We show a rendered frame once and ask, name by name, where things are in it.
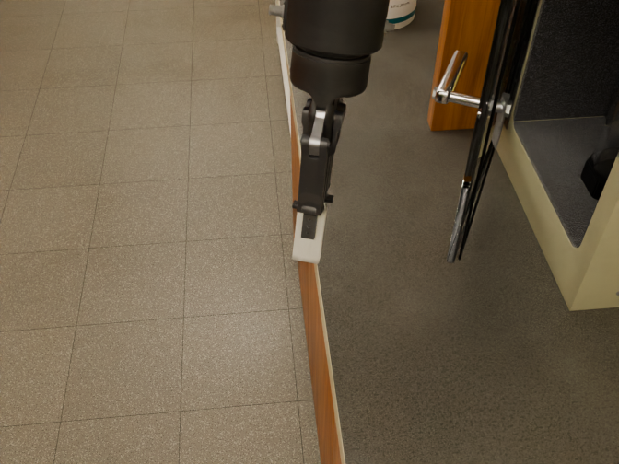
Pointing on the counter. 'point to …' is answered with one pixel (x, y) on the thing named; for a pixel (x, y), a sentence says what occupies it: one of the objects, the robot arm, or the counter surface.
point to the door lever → (445, 92)
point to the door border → (482, 136)
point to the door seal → (492, 122)
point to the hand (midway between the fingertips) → (309, 232)
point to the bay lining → (571, 61)
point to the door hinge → (522, 56)
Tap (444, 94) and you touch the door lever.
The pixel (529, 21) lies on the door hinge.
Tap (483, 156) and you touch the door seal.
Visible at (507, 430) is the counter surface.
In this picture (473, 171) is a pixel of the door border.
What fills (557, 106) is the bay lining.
